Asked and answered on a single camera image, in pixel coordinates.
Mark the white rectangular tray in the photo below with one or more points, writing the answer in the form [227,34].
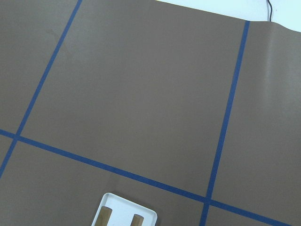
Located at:
[123,211]

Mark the wooden rack on tray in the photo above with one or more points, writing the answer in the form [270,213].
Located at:
[105,214]

